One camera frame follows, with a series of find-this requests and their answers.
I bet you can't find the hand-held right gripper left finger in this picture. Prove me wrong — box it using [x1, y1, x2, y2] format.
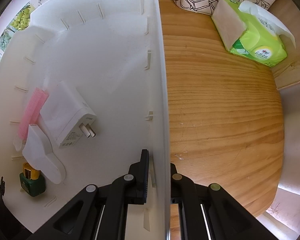
[26, 149, 150, 240]

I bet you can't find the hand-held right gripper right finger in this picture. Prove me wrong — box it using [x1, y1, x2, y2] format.
[169, 163, 278, 240]

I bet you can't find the white charger adapter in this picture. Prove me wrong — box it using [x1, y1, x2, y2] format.
[40, 81, 97, 148]

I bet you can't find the white plastic clip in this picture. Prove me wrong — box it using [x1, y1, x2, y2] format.
[22, 124, 66, 184]

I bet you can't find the green perfume bottle gold cap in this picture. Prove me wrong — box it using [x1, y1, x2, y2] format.
[19, 162, 46, 197]

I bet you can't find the pink hair roller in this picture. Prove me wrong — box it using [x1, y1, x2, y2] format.
[18, 87, 48, 140]

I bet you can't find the white plastic bin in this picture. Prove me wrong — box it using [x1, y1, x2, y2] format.
[0, 0, 171, 240]

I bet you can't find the green tissue pack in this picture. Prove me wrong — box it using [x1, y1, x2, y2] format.
[211, 0, 297, 68]

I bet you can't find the wooden bookshelf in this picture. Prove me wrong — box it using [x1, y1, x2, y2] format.
[265, 0, 300, 90]

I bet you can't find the row of grape picture cards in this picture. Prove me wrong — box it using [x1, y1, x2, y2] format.
[0, 0, 79, 80]

